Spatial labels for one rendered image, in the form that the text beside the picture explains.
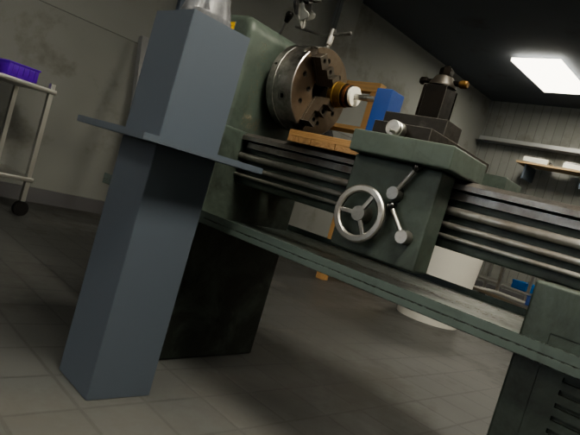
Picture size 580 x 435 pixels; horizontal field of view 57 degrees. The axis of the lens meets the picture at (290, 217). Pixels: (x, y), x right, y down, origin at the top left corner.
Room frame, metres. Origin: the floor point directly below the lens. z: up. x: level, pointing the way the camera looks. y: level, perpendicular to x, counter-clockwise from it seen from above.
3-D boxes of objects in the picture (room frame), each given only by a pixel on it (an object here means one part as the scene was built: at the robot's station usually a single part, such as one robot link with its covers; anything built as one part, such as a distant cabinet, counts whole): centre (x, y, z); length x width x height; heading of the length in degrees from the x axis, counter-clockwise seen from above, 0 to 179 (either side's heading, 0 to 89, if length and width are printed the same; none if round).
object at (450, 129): (1.60, -0.30, 1.00); 0.20 x 0.10 x 0.05; 50
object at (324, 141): (1.83, -0.15, 0.89); 0.36 x 0.30 x 0.04; 140
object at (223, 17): (1.58, 0.40, 1.15); 0.15 x 0.15 x 0.10
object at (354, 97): (1.84, -0.14, 1.08); 0.13 x 0.07 x 0.07; 50
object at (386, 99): (1.78, -0.20, 1.00); 0.08 x 0.06 x 0.23; 140
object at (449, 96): (1.59, -0.32, 1.07); 0.07 x 0.07 x 0.10; 50
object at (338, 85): (1.91, -0.05, 1.08); 0.09 x 0.09 x 0.09; 50
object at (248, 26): (2.24, 0.38, 1.06); 0.59 x 0.48 x 0.39; 50
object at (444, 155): (1.58, -0.38, 0.90); 0.53 x 0.30 x 0.06; 140
